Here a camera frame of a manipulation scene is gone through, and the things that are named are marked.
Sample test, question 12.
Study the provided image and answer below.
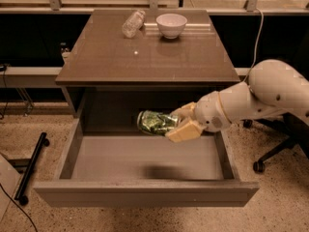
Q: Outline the open grey top drawer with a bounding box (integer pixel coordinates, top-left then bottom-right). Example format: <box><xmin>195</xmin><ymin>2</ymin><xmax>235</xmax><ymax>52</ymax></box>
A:
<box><xmin>33</xmin><ymin>90</ymin><xmax>260</xmax><ymax>209</ymax></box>

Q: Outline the black office chair base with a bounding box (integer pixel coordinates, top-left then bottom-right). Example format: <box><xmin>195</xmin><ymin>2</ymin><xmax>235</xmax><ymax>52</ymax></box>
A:
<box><xmin>242</xmin><ymin>113</ymin><xmax>309</xmax><ymax>174</ymax></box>

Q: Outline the black floor cable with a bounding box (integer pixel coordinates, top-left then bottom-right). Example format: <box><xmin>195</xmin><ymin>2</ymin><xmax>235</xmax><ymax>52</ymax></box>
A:
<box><xmin>0</xmin><ymin>182</ymin><xmax>39</xmax><ymax>232</ymax></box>

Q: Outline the grey cabinet body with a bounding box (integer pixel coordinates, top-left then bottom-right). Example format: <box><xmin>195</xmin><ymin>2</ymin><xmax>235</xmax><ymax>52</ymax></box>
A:
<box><xmin>55</xmin><ymin>9</ymin><xmax>241</xmax><ymax>118</ymax></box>

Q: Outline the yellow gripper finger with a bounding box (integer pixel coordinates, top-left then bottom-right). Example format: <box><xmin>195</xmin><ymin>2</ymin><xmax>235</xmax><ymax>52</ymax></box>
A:
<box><xmin>172</xmin><ymin>101</ymin><xmax>196</xmax><ymax>120</ymax></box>
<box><xmin>165</xmin><ymin>119</ymin><xmax>204</xmax><ymax>143</ymax></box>

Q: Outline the white ceramic bowl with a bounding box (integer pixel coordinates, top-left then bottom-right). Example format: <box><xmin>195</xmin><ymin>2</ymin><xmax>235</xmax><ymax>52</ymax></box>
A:
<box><xmin>156</xmin><ymin>14</ymin><xmax>187</xmax><ymax>39</ymax></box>

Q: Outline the black wheeled stand leg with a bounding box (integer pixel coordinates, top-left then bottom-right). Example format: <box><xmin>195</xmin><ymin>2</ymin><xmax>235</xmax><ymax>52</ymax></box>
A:
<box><xmin>14</xmin><ymin>132</ymin><xmax>49</xmax><ymax>206</ymax></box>

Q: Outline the clear plastic bottle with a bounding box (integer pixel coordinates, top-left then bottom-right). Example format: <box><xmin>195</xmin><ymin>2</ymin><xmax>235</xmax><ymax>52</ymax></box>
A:
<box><xmin>122</xmin><ymin>10</ymin><xmax>146</xmax><ymax>38</ymax></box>

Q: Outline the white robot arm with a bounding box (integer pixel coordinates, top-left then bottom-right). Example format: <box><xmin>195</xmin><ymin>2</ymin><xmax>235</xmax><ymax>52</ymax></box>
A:
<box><xmin>166</xmin><ymin>60</ymin><xmax>309</xmax><ymax>142</ymax></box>

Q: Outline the white cable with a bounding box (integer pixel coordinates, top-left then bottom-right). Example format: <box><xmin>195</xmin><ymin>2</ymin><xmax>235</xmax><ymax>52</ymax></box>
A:
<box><xmin>240</xmin><ymin>8</ymin><xmax>265</xmax><ymax>84</ymax></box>

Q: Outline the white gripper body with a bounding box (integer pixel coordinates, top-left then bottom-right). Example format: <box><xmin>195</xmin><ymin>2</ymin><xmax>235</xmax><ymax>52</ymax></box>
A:
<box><xmin>194</xmin><ymin>92</ymin><xmax>231</xmax><ymax>132</ymax></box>

